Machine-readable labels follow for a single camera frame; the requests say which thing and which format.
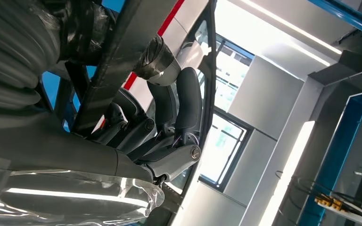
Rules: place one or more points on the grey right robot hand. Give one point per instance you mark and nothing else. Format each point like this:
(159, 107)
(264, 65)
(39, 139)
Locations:
(59, 149)

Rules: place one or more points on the building window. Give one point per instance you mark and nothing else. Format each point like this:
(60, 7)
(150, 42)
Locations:
(231, 71)

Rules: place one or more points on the ceiling light strip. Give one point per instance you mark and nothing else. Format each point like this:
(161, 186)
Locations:
(293, 26)
(287, 174)

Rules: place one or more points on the rail with yellow clips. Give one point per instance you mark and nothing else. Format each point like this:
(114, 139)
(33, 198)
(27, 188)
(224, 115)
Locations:
(334, 204)

